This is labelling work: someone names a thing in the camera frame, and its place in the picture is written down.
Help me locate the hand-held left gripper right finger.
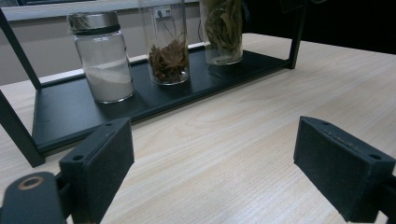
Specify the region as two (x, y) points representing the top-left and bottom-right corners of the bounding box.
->
(292, 115), (396, 224)

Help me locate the white wall power outlet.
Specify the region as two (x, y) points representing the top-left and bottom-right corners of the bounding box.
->
(153, 5), (173, 19)

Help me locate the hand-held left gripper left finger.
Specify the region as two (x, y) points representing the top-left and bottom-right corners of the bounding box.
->
(58, 117), (135, 224)

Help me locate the wooden-lid jar with brown spice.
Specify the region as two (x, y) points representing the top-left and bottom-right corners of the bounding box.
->
(139, 0), (191, 86)

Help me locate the black metal shelf rack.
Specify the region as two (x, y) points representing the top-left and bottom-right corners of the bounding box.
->
(0, 0), (310, 169)

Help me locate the glass jar with metal lid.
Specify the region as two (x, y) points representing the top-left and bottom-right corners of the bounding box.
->
(67, 10), (135, 105)

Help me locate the wooden-lid jar with green leaves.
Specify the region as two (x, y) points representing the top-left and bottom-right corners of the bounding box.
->
(199, 0), (245, 66)

